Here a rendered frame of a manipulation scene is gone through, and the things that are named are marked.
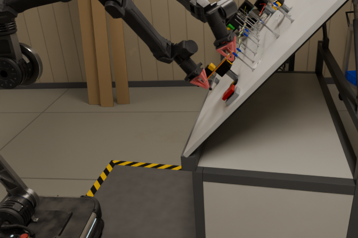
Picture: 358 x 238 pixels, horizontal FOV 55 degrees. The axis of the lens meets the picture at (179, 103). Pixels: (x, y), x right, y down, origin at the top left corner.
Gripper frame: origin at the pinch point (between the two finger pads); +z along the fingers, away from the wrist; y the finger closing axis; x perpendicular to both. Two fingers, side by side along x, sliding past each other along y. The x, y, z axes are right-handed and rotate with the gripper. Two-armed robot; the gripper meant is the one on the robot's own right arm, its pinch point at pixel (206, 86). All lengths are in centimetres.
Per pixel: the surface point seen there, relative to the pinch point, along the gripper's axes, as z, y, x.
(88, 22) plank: -95, 197, 153
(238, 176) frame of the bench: 27.3, -30.3, -0.2
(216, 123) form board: 6.2, -29.3, -8.0
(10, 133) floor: -61, 95, 245
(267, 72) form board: 2.1, -27.0, -32.2
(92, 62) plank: -62, 187, 179
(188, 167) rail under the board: 14.1, -31.4, 12.7
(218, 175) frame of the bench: 22.9, -30.8, 5.6
